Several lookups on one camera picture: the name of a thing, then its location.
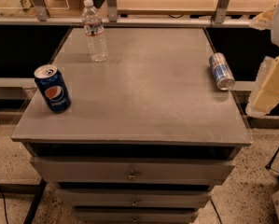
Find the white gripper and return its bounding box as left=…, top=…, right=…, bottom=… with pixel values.
left=245, top=2, right=279, bottom=118

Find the red bull can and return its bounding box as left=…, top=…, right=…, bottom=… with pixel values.
left=209, top=52, right=235, bottom=91

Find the blue pepsi can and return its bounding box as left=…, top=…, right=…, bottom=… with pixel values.
left=34, top=64, right=71, bottom=113

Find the grey drawer cabinet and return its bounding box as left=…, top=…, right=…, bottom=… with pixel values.
left=13, top=28, right=251, bottom=213

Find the clear plastic water bottle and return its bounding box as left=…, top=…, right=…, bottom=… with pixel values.
left=82, top=0, right=108, bottom=62

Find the top grey drawer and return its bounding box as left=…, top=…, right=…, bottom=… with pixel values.
left=31, top=157, right=235, bottom=185

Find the grey drawer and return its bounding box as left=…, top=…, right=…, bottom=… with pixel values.
left=31, top=157, right=235, bottom=185
left=57, top=189, right=210, bottom=209
left=72, top=208, right=198, bottom=224

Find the middle grey drawer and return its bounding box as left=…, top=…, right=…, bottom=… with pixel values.
left=57, top=189, right=210, bottom=209

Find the bottom grey drawer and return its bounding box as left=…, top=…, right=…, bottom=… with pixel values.
left=72, top=208, right=198, bottom=224

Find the metal shelf rail frame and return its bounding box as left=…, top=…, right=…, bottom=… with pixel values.
left=0, top=0, right=258, bottom=27

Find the black cable on floor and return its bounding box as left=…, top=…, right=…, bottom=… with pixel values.
left=0, top=178, right=10, bottom=224

